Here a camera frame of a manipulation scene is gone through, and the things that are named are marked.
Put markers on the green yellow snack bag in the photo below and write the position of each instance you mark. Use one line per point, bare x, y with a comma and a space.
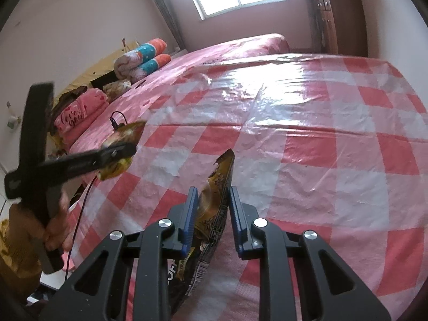
128, 132

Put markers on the person's left hand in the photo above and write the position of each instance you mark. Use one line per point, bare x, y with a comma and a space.
58, 230

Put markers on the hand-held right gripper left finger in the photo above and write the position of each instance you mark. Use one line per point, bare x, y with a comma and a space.
189, 220

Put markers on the grey curtain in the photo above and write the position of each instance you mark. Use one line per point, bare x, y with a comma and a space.
167, 10

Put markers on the person's left forearm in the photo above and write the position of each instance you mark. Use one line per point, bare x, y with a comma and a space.
16, 260

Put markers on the pink pillow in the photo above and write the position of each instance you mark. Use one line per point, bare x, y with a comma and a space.
80, 113

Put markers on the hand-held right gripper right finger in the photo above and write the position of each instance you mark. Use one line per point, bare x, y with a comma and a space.
237, 224

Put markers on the dark brown cloth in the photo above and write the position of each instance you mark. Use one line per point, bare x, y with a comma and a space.
72, 95

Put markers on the brown plush toy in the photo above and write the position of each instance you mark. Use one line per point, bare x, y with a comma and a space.
115, 88

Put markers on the black gold coffee packet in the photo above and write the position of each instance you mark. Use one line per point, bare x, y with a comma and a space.
214, 214

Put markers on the rolled teal orange blanket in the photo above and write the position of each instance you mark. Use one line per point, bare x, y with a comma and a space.
143, 58

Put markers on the wall socket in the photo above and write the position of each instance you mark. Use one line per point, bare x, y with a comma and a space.
11, 117

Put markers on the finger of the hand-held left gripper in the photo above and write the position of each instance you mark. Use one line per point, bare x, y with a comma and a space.
100, 159

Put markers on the wooden cabinet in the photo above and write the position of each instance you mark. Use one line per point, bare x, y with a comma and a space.
344, 23

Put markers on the red white checkered tablecloth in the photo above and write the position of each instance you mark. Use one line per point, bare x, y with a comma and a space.
317, 140

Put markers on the bed with pink sheet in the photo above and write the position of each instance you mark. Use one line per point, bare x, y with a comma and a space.
240, 45

